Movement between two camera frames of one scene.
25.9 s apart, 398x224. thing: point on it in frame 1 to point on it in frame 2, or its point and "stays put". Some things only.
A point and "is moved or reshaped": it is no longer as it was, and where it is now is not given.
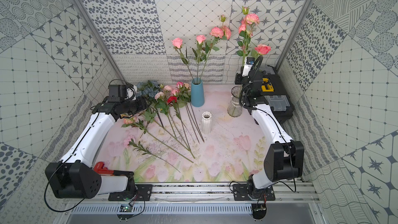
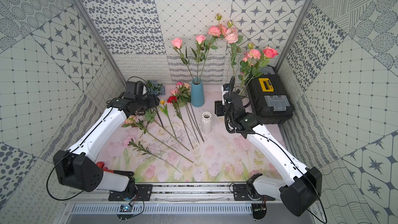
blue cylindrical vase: (197, 93) stays put
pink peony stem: (245, 30) is moved or reshaped
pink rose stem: (198, 54) stays put
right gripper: (239, 77) to (218, 107)
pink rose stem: (177, 43) stays put
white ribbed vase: (207, 123) stays put
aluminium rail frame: (171, 192) stays put
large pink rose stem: (260, 50) to (269, 52)
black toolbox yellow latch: (275, 94) stays put
